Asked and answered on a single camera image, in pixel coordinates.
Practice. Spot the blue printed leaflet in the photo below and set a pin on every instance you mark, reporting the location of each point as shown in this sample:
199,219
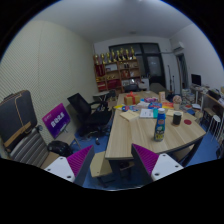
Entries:
130,108

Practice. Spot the white air conditioner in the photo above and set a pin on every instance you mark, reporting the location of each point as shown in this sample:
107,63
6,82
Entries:
178,47

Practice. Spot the beige notebook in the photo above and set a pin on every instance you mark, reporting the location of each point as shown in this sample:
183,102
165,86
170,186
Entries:
129,115
170,113

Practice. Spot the black computer monitor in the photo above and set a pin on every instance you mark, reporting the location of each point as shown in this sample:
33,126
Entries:
196,79

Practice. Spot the low wooden stool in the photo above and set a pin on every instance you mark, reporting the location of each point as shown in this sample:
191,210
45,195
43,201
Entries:
100,165

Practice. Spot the black orange-trimmed bag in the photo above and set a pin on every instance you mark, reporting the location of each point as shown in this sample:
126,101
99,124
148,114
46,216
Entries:
15,116

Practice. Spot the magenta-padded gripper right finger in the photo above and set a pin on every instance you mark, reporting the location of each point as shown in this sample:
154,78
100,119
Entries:
165,165

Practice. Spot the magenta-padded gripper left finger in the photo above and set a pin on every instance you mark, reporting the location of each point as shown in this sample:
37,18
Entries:
58,167

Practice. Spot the small tan upright box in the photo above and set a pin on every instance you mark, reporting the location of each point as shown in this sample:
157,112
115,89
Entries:
162,96

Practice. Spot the pink potted flowers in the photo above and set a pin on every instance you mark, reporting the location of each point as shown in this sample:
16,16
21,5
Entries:
177,100

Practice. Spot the black office chair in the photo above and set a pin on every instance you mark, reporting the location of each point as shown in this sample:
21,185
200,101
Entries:
90,116

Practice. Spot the small white table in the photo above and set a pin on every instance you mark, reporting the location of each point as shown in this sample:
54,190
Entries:
100,94

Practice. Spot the blue white-capped drink bottle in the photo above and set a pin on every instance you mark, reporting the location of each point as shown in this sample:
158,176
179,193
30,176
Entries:
160,128

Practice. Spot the pink patterned box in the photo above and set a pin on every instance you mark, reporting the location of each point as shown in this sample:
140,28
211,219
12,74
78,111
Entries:
150,99

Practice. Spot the wooden side desk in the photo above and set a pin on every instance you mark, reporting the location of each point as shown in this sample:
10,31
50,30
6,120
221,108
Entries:
211,98

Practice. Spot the black backpack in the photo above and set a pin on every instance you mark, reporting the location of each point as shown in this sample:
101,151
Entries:
60,148

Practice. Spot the grey striped chair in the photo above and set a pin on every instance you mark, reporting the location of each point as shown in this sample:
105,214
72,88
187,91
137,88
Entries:
28,150

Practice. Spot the purple sign board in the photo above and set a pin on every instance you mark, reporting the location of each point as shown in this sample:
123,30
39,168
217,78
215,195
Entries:
56,120

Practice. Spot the black mug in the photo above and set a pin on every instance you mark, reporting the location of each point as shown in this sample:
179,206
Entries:
177,118

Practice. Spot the yellow red-ribboned gift box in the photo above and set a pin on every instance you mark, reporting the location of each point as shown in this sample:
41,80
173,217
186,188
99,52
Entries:
131,99

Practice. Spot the wooden shelf unit with trophies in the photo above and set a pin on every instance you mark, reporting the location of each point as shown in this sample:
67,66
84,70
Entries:
115,75

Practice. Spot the blue red printed booklet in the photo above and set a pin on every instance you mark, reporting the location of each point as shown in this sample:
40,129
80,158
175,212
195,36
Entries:
155,105

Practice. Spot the teal book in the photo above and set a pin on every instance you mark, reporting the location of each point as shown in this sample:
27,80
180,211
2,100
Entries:
155,113

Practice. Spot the white round stool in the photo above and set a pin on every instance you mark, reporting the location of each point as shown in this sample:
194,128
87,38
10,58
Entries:
215,118

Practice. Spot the white paper booklet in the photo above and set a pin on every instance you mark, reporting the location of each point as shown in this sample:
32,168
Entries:
146,113

